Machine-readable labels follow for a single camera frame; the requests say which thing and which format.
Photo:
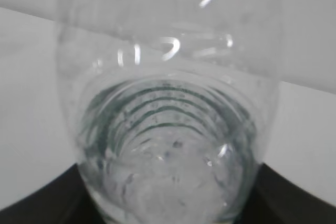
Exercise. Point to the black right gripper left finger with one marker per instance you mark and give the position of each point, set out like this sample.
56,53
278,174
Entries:
64,200

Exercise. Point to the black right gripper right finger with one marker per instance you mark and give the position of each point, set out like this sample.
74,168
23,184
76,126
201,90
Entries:
275,200

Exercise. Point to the clear plastic water bottle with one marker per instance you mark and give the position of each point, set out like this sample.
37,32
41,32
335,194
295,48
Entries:
168,103

